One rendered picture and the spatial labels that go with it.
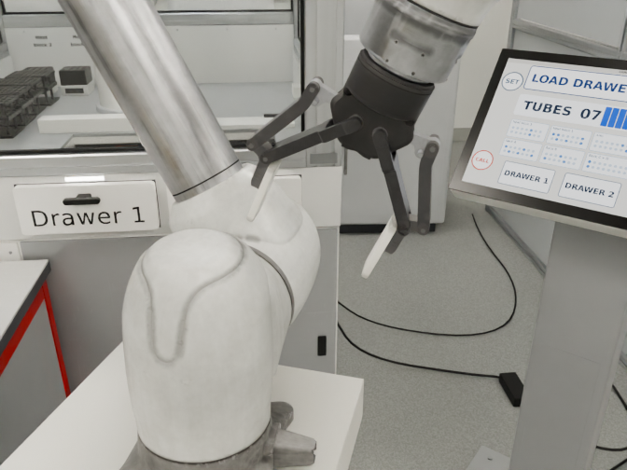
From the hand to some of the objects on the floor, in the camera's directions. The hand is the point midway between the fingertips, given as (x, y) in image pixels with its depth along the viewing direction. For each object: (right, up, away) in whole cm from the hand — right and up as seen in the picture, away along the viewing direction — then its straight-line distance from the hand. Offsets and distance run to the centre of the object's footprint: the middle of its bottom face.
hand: (313, 234), depth 66 cm
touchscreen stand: (+54, -80, +89) cm, 131 cm away
